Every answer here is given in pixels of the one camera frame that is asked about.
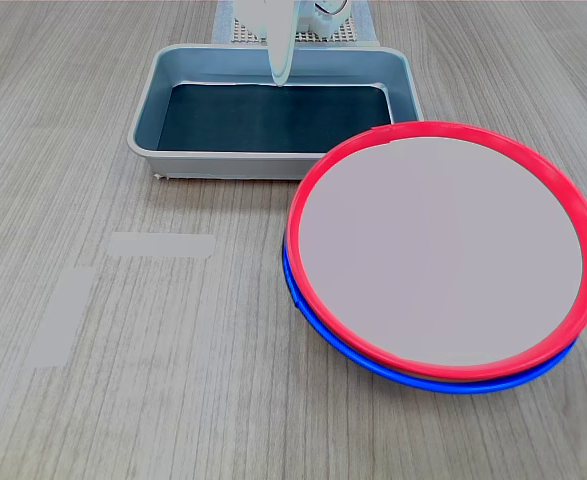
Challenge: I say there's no steel tray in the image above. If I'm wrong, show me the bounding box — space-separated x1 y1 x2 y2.
126 43 426 181

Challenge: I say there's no translucent tape strip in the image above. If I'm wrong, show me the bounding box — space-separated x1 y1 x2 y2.
108 232 218 259
25 266 97 370

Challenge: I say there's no pale perforated base plate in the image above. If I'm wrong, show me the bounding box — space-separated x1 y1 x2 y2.
230 17 359 45

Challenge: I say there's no blue-rimmed white plate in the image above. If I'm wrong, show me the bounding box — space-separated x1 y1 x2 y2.
281 232 577 396

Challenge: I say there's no black mat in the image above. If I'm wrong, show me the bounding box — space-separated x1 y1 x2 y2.
156 82 393 153

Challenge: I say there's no red-rimmed white plate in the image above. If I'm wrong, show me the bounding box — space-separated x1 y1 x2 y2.
286 120 587 382

